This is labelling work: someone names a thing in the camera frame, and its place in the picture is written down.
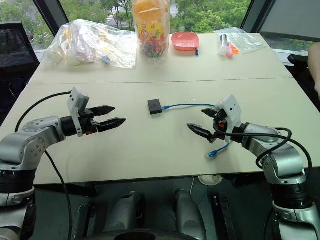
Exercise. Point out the small black adapter box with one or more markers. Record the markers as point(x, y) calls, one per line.
point(154, 107)

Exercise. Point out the pink plastic dish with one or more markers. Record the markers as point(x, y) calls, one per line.
point(185, 40)

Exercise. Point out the clear zip bag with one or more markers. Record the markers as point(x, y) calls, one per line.
point(245, 40)

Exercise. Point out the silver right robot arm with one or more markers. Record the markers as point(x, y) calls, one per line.
point(282, 155)

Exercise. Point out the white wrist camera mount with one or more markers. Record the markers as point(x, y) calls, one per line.
point(232, 110)
point(76, 102)

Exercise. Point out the black rounded base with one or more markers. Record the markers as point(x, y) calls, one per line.
point(155, 235)

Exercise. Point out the white round table fitting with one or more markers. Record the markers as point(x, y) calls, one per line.
point(210, 179)

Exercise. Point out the orange small pieces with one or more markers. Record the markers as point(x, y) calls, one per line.
point(235, 49)

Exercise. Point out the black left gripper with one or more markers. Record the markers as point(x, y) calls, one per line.
point(88, 125)

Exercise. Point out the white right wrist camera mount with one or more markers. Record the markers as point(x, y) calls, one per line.
point(232, 110)

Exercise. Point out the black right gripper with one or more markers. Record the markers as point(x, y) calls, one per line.
point(220, 125)

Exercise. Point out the dark window pillar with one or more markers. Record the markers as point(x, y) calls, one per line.
point(53, 15)
point(255, 15)

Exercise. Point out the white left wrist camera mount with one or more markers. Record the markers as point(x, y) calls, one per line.
point(76, 102)

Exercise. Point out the clear plastic bag of toys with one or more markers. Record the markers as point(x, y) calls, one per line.
point(82, 45)

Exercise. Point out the clear plastic tube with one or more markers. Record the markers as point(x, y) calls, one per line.
point(223, 43)

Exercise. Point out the person bare forearm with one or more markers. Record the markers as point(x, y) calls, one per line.
point(314, 65)

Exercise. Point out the pink marker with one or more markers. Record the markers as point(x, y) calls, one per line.
point(229, 51)

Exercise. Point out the black mesh office chair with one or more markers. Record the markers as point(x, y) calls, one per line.
point(15, 50)

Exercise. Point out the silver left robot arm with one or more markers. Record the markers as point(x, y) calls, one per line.
point(30, 142)

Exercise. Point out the grey rounded robot leg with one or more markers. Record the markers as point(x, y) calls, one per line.
point(125, 212)
point(188, 215)

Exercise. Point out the clear jar with orange lid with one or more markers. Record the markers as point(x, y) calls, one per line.
point(151, 32)

